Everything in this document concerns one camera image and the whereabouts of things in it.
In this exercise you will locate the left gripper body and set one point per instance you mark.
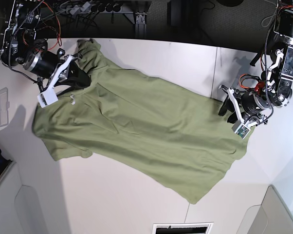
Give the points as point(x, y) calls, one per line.
point(248, 105)

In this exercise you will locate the green t-shirt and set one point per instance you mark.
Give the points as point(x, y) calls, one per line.
point(161, 129)

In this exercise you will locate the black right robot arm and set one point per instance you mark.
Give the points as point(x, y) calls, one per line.
point(19, 46)

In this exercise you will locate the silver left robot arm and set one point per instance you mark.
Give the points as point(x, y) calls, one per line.
point(273, 88)

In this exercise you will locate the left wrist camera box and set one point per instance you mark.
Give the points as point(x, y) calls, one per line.
point(241, 129)

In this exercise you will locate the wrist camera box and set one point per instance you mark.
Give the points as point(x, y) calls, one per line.
point(47, 98)
point(241, 129)

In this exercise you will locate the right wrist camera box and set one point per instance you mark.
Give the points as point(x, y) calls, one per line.
point(47, 98)

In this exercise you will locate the aluminium frame post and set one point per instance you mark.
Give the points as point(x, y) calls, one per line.
point(140, 26)

